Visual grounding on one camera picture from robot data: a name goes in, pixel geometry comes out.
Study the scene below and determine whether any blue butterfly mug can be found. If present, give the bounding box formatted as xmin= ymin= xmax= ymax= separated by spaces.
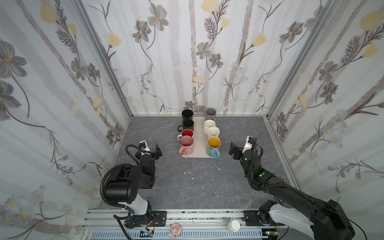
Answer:
xmin=206 ymin=137 xmax=221 ymax=160

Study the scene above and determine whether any light pink mug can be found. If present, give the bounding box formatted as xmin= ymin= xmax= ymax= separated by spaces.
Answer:
xmin=207 ymin=127 xmax=220 ymax=139

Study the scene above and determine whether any dark pink mug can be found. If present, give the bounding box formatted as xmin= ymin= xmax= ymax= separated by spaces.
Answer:
xmin=179 ymin=136 xmax=194 ymax=156

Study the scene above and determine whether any white ribbed mug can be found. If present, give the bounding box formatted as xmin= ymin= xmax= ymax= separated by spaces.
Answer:
xmin=203 ymin=120 xmax=216 ymax=135

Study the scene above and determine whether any cream white mug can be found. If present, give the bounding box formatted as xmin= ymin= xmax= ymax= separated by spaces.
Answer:
xmin=177 ymin=129 xmax=194 ymax=141

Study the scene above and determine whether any grey ceramic mug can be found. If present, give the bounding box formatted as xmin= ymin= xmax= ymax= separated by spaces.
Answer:
xmin=205 ymin=108 xmax=217 ymax=122

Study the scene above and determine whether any black and white mug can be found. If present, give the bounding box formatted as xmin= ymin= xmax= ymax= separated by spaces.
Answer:
xmin=182 ymin=109 xmax=194 ymax=121

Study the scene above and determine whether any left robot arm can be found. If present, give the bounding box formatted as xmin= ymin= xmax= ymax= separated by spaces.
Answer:
xmin=100 ymin=141 xmax=163 ymax=240

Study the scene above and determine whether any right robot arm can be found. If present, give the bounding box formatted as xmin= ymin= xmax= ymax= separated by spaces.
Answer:
xmin=229 ymin=136 xmax=356 ymax=240

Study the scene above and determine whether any beige rectangular tray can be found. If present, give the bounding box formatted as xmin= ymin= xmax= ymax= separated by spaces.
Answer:
xmin=179 ymin=117 xmax=212 ymax=159

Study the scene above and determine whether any white round knob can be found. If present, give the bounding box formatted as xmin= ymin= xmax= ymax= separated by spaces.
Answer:
xmin=227 ymin=220 xmax=241 ymax=234

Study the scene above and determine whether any pink toy figure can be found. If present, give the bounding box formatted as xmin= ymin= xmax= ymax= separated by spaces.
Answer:
xmin=169 ymin=223 xmax=182 ymax=240

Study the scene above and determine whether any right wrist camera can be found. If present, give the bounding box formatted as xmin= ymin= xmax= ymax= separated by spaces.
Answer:
xmin=242 ymin=136 xmax=257 ymax=153

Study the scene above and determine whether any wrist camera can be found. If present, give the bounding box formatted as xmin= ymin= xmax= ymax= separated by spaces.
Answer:
xmin=139 ymin=140 xmax=151 ymax=155
xmin=242 ymin=136 xmax=257 ymax=153

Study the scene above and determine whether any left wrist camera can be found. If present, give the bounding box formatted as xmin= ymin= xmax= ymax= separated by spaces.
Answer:
xmin=139 ymin=140 xmax=151 ymax=155

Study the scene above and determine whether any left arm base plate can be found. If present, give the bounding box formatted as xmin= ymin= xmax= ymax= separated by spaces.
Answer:
xmin=153 ymin=211 xmax=167 ymax=228

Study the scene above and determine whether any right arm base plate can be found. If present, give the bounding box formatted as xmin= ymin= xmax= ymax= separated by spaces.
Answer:
xmin=243 ymin=210 xmax=263 ymax=227

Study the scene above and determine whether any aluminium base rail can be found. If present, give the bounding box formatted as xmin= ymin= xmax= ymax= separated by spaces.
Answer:
xmin=81 ymin=209 xmax=289 ymax=240

